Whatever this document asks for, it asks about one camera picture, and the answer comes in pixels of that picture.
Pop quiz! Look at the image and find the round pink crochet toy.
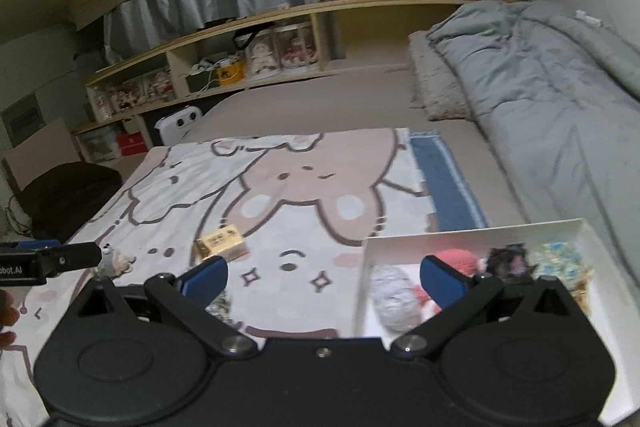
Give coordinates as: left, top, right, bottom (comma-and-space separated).
435, 248, 483, 278

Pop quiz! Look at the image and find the figurine display box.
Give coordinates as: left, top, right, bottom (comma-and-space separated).
142, 69, 176, 104
107, 79, 146, 112
85, 87, 113, 122

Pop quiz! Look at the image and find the dark brown chair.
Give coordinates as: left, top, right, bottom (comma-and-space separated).
20, 162, 123, 233

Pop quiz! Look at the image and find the dark crochet toy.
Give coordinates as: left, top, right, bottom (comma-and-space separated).
485, 244, 533, 283

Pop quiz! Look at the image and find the silver tassel pearl ornament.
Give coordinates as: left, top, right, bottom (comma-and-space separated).
205, 289, 236, 328

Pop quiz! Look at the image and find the red box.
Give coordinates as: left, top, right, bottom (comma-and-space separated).
116, 133, 149, 156

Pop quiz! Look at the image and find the person's left hand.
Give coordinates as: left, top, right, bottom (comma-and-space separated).
0, 289, 21, 350

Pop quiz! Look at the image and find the dark green box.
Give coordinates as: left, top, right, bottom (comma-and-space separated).
185, 69, 218, 94

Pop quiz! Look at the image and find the white doll display case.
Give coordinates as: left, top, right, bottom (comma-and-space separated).
245, 29, 278, 78

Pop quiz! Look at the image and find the grey duvet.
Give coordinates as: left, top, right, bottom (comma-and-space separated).
427, 0, 640, 258

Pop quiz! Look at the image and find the clear storage bin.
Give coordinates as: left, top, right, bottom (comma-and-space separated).
75, 127, 121, 162

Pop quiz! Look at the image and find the blue striped mat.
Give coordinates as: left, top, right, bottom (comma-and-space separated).
409, 129, 490, 233

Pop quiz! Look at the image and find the pink and white crochet toy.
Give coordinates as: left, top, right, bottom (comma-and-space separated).
412, 284, 443, 323

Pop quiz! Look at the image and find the beige bed sheet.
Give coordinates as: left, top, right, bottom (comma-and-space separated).
180, 62, 531, 233

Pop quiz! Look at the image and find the cartoon printed blanket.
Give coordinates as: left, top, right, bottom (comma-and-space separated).
0, 127, 431, 427

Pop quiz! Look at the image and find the cardboard sheet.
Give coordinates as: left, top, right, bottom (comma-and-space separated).
2, 117, 81, 192

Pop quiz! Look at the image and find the white heater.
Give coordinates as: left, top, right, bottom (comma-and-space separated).
154, 106, 205, 145

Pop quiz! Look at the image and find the grey crochet toy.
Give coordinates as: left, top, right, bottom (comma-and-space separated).
95, 244, 137, 280

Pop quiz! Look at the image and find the white cardboard box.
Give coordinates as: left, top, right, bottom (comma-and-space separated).
354, 217, 640, 425

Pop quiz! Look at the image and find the yellow box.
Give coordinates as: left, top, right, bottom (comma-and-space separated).
217, 61, 246, 86

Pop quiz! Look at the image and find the light blue yarn toy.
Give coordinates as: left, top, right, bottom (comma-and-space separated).
370, 264, 426, 333

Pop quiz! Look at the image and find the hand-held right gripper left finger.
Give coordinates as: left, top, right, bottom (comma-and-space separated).
60, 256, 257, 358

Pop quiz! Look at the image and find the grey electrical panel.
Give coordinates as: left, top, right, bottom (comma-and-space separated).
0, 94, 46, 150

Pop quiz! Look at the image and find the wooden wall shelf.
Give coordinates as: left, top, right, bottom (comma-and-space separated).
75, 0, 521, 158

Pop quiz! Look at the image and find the red doll display case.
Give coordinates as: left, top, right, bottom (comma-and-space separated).
276, 23, 318, 70

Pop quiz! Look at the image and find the yellow tissue pack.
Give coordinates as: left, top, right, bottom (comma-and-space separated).
195, 225, 246, 264

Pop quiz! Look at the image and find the blue floral pouch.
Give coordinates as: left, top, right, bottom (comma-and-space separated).
527, 241, 598, 303

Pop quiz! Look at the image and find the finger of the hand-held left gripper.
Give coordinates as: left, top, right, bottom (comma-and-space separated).
39, 242, 103, 279

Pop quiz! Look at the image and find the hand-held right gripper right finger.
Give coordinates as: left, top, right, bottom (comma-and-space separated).
390, 256, 593, 360

